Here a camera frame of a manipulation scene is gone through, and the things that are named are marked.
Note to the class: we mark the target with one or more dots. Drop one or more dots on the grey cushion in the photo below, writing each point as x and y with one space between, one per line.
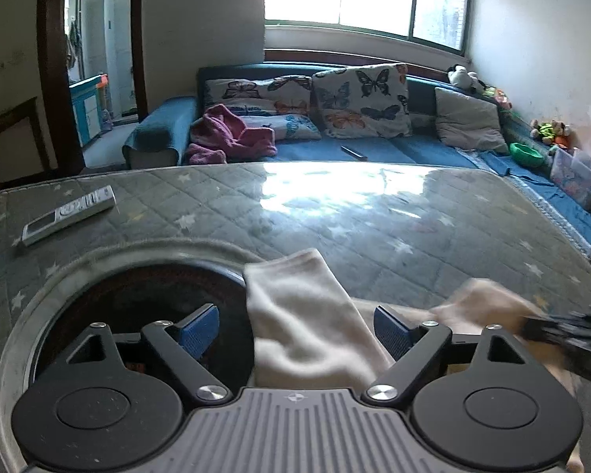
468 123

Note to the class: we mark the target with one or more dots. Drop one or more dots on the blue children's cabinet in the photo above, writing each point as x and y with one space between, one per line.
88 98

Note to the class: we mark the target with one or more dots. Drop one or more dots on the upright butterfly pillow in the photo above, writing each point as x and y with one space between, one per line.
369 101

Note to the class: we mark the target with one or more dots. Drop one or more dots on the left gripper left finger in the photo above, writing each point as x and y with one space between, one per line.
178 347

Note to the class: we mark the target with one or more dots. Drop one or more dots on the blue corner sofa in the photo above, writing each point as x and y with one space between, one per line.
162 138

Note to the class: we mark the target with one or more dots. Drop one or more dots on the flat butterfly pillow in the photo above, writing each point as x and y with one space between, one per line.
282 103

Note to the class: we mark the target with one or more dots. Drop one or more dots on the cream white garment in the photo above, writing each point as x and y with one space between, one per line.
310 334

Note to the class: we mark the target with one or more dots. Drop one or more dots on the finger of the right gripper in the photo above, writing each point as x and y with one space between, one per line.
571 333

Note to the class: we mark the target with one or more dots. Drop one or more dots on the pink crumpled garment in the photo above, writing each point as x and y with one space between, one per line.
220 136

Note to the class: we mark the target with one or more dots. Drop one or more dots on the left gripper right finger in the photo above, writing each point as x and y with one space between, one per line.
418 353

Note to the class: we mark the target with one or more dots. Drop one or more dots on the grey remote control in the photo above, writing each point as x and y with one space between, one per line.
68 214

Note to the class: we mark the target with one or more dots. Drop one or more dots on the black round induction cooker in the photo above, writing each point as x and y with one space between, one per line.
137 296

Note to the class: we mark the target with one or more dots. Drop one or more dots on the green bowl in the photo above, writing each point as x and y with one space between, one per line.
525 155

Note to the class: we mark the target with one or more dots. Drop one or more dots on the clear plastic storage box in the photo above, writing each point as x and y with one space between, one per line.
572 176

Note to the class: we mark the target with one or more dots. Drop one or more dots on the dark wooden sideboard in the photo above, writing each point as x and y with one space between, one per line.
23 155

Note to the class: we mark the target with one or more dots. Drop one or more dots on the black remote on sofa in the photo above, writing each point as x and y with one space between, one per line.
353 153

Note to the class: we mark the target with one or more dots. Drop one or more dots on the colourful plush toys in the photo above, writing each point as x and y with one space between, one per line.
551 133

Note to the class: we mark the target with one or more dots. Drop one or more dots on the panda plush toy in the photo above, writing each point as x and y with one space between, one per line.
461 78

